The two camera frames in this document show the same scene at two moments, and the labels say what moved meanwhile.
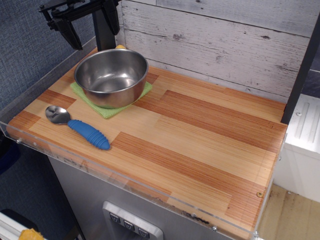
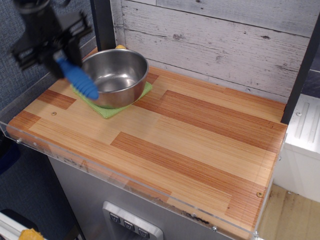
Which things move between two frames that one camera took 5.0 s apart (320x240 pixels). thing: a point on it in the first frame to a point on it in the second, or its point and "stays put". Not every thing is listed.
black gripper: [106, 13] to [47, 32]
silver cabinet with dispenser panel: [108, 208] stays put
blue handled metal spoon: [60, 115] to [79, 80]
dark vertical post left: [105, 37] stays put
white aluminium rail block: [297, 166] stays put
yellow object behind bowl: [120, 46] stays put
